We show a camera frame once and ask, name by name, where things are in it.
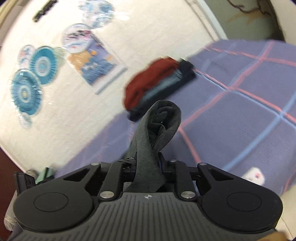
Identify red folded garment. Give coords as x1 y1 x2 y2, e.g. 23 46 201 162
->
124 57 179 111

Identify green cushion with black strap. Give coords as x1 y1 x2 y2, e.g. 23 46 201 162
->
35 167 55 185

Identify dark blue folded clothes stack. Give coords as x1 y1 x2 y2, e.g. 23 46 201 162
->
128 60 195 121

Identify dark grey pants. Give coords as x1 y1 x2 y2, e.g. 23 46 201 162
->
123 100 181 193

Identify purple plaid bed sheet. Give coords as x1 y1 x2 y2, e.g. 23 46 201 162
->
54 39 296 194

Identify bedding poster on wall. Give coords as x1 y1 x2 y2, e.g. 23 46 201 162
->
67 35 127 94

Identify large blue paper fan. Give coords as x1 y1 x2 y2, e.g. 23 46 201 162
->
11 69 43 115

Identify small blue paper fan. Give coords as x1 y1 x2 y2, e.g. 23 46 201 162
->
29 46 58 85

